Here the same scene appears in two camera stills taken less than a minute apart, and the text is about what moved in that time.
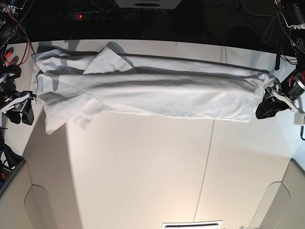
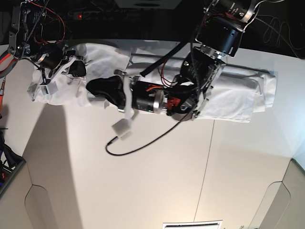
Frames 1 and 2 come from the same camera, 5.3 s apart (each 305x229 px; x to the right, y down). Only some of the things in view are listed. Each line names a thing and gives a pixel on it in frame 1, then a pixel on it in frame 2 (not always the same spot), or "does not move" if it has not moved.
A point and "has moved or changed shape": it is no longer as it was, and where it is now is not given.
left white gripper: (26, 113) → (77, 68)
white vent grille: (207, 224) does not move
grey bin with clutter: (10, 162) does not move
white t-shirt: (71, 85) has moved or changed shape
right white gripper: (269, 106) → (112, 88)
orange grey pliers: (14, 60) does not move
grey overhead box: (148, 4) does not move
